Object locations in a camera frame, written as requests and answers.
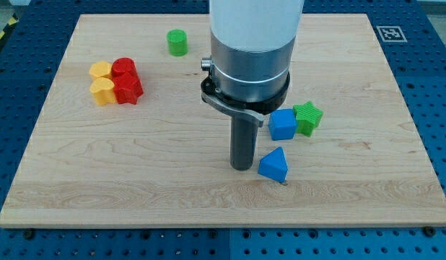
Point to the light wooden board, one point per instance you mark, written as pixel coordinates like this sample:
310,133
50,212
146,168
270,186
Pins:
164,162

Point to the green cylinder block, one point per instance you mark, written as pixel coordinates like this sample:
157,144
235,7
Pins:
177,42

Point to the red cylinder block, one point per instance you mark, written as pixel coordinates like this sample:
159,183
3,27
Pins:
124,65

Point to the blue cube block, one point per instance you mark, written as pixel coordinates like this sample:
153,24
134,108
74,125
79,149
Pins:
282,124

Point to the green star block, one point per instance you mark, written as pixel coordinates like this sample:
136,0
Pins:
308,118

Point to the blue triangle block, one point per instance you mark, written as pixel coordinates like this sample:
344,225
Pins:
274,165

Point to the yellow heart block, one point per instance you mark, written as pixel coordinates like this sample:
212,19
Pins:
102,91

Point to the red star block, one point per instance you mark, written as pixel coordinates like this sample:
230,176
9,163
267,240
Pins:
127,89

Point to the black flange with grey bracket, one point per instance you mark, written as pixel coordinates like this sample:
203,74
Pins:
248,111

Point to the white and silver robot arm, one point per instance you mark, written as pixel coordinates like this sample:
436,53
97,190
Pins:
248,69

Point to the white fiducial marker tag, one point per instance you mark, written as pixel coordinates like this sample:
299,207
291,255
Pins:
391,34

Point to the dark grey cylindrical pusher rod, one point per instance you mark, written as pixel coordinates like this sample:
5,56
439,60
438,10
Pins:
243,141

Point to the yellow hexagon block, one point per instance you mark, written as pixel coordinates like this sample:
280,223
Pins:
100,69

